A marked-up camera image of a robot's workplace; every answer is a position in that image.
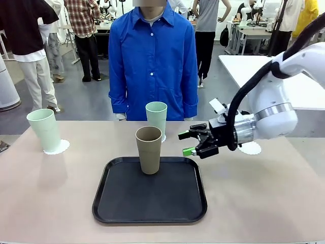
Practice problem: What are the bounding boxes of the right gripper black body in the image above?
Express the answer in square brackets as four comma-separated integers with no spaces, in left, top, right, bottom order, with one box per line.
[208,118,236,150]

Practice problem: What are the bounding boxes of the light green plastic cup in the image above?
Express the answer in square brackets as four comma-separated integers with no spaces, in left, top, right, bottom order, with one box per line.
[26,108,62,153]
[145,101,168,142]

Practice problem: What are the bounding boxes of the person's left forearm blue sleeve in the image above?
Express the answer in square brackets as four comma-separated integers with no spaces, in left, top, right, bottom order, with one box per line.
[181,73,199,120]

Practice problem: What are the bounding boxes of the person's right forearm blue sleeve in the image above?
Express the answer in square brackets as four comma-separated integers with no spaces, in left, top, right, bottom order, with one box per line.
[108,71,127,120]

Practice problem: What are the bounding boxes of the brown plastic cup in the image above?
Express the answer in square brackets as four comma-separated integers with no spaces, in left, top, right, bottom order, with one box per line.
[135,126,163,175]

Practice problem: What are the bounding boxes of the white rectangular table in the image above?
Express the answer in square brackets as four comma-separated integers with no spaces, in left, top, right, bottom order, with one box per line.
[218,54,325,111]

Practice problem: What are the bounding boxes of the black plastic tray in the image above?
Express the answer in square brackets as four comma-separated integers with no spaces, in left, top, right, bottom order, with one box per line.
[91,156,208,224]

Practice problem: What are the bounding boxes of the person in blue shirt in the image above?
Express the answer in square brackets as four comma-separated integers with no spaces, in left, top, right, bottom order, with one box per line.
[108,0,199,121]

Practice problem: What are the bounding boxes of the black hanging bag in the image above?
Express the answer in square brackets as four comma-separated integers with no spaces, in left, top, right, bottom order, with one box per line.
[219,24,231,47]

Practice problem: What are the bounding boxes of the grey background table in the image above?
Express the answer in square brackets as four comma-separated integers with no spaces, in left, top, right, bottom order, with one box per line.
[232,21,272,55]

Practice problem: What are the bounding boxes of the person in grey t-shirt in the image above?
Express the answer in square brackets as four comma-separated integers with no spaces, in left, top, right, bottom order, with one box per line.
[194,0,229,88]

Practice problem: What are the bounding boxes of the black tripod stand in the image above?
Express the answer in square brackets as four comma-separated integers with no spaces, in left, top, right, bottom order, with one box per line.
[266,0,289,57]

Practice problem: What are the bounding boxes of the person white shirt black trousers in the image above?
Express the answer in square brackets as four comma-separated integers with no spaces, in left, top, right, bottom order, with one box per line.
[269,0,305,55]

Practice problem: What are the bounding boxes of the person in yellow dress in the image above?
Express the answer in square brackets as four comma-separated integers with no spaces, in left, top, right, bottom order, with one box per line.
[291,0,319,38]

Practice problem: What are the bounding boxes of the white black background robot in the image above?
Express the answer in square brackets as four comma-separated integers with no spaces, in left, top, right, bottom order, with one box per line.
[99,0,118,19]

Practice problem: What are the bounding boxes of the person in plaid shirt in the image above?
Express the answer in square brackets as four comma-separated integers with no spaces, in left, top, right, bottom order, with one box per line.
[63,0,102,82]

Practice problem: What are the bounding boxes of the person in grey patterned skirt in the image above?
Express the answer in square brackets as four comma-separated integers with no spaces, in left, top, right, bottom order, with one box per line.
[38,0,66,82]

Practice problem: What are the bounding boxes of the white cylindrical air purifier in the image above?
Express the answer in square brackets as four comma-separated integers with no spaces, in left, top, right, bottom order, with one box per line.
[0,54,21,112]

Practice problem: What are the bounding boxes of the person black top white trousers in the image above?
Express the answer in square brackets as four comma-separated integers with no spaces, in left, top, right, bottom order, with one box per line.
[0,0,61,114]

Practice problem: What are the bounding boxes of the thick black cable sleeve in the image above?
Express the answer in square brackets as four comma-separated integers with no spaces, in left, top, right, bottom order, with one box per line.
[227,11,325,151]

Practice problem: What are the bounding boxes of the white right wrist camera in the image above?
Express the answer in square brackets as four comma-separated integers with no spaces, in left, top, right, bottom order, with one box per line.
[208,98,229,115]

